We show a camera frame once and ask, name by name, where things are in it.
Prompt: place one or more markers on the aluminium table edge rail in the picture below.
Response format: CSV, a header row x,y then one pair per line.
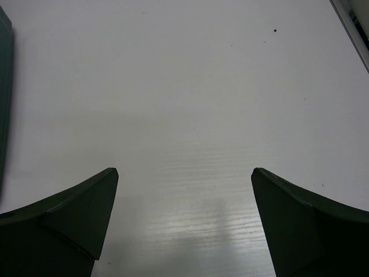
x,y
354,18

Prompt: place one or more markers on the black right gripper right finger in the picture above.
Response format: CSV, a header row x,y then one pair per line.
x,y
309,234

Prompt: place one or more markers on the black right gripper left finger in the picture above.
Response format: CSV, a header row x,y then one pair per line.
x,y
61,235

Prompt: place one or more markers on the dark green plastic bin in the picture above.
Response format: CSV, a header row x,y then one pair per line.
x,y
7,65

